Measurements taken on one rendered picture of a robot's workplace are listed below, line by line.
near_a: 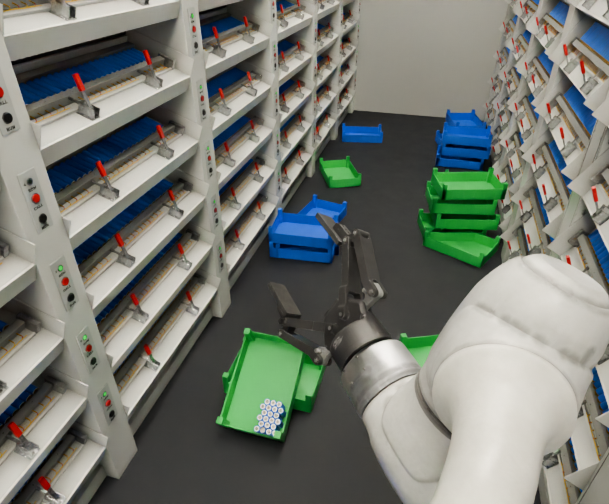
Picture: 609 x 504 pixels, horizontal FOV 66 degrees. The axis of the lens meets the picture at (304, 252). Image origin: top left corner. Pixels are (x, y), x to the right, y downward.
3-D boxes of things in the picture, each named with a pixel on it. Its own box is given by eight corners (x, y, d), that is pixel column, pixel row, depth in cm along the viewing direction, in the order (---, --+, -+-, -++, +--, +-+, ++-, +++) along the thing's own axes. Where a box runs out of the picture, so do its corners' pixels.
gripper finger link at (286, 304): (302, 315, 70) (299, 319, 70) (284, 284, 74) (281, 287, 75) (286, 313, 68) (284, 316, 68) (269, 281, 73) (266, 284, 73)
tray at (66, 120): (187, 90, 138) (197, 44, 130) (39, 170, 90) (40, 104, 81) (126, 60, 139) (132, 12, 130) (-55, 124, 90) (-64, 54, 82)
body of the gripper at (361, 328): (371, 333, 53) (333, 279, 59) (329, 382, 56) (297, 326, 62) (410, 339, 58) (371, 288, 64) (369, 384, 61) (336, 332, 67)
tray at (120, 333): (209, 254, 171) (218, 225, 162) (109, 378, 122) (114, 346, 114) (159, 229, 171) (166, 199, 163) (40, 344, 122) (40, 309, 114)
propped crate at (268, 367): (284, 442, 140) (280, 439, 133) (222, 426, 145) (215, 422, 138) (308, 347, 153) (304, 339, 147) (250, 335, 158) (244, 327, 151)
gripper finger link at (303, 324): (353, 325, 62) (352, 335, 62) (298, 319, 71) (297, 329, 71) (333, 322, 60) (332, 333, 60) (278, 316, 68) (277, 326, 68)
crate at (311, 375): (325, 367, 165) (326, 351, 161) (310, 413, 149) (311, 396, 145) (246, 350, 172) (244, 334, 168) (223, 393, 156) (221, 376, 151)
